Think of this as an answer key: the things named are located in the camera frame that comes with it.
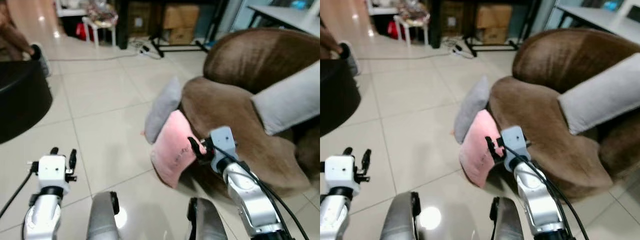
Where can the small grey pillow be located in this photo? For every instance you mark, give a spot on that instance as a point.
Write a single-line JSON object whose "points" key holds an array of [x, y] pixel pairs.
{"points": [[470, 107], [162, 107]]}

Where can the white stool with clutter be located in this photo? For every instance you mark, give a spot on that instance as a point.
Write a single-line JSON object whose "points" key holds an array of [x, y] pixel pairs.
{"points": [[100, 20], [412, 19]]}

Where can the grey left robot leg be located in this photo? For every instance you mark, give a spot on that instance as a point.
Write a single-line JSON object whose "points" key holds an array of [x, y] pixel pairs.
{"points": [[400, 217], [102, 217]]}

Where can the pink pillow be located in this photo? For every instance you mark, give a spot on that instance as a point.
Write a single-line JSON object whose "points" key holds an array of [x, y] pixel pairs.
{"points": [[475, 150], [172, 145]]}

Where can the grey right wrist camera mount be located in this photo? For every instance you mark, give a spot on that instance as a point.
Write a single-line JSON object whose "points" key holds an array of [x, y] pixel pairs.
{"points": [[222, 145], [515, 145]]}

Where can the brown sofa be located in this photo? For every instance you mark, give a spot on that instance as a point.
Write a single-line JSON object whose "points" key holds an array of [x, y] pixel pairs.
{"points": [[235, 110], [540, 110]]}

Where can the white table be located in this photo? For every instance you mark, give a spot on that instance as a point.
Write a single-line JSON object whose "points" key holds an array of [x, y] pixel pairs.
{"points": [[600, 22], [285, 19]]}

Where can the black round table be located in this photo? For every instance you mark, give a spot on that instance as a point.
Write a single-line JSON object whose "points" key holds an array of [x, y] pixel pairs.
{"points": [[336, 95], [20, 102]]}

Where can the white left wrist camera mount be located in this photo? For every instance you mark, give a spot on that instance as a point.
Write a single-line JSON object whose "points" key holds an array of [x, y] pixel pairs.
{"points": [[52, 170], [339, 170]]}

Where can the small cardboard box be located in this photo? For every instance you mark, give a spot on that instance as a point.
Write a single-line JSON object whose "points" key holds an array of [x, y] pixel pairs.
{"points": [[181, 35], [493, 35]]}

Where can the grey right robot leg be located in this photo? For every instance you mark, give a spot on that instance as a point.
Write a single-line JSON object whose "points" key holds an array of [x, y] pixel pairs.
{"points": [[507, 222], [207, 222]]}

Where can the white power strip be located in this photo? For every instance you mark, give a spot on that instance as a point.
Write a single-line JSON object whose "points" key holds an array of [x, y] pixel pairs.
{"points": [[148, 50], [461, 50]]}

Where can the black metal rack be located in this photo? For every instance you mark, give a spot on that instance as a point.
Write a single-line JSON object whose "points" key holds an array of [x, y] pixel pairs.
{"points": [[122, 25], [435, 25]]}

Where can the red bag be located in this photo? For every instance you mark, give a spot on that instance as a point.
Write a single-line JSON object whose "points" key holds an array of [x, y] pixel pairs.
{"points": [[84, 31], [396, 30]]}

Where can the long grey cushion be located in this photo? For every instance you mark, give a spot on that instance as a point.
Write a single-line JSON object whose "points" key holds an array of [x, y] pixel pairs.
{"points": [[287, 102], [600, 95]]}

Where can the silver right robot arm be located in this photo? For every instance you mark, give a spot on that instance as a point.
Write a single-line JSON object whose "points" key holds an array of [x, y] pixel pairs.
{"points": [[537, 200], [252, 200]]}

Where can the black and grey shoe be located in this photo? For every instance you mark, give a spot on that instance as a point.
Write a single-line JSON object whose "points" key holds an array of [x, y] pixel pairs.
{"points": [[351, 57], [42, 59]]}

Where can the grey robot leg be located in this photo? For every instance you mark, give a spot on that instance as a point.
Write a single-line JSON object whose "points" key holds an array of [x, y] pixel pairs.
{"points": [[207, 222], [507, 222], [102, 217], [400, 217]]}

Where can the person's leg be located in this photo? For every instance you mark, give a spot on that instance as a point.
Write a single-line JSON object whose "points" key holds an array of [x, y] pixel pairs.
{"points": [[12, 37], [327, 42]]}

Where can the large cardboard box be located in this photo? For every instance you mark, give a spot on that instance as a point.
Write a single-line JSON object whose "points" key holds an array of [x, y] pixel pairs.
{"points": [[181, 16], [494, 16]]}

